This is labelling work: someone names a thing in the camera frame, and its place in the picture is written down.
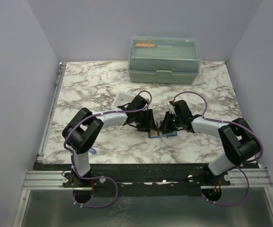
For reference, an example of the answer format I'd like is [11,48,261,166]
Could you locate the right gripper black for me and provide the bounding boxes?
[159,111,183,131]

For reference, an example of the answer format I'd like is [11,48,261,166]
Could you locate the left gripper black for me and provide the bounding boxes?
[134,109,157,133]

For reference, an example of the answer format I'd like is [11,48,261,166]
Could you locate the blue leather card holder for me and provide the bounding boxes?
[148,121,178,139]

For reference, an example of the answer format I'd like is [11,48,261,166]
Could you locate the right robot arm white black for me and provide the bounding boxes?
[159,100,262,185]

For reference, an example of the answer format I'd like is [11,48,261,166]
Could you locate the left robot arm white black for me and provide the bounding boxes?
[62,91,156,187]

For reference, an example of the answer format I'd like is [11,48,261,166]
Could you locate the white plastic card tray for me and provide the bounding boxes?
[111,92,136,109]

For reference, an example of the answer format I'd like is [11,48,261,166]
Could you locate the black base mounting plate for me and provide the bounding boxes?
[62,164,230,197]

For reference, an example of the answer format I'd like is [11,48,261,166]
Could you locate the green plastic toolbox clear lid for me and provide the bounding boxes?
[128,36,202,85]

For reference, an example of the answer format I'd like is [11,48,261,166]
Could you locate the orange tool inside toolbox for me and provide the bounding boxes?
[135,43,155,48]

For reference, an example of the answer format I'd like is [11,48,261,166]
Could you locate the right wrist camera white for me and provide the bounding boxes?
[169,103,176,115]

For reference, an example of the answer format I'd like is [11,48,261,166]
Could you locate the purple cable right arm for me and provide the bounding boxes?
[171,91,264,207]

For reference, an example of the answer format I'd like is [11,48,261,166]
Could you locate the blue red handled screwdriver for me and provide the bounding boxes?
[88,148,97,155]

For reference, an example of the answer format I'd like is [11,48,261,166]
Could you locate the aluminium rail frame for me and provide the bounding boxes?
[14,61,273,227]

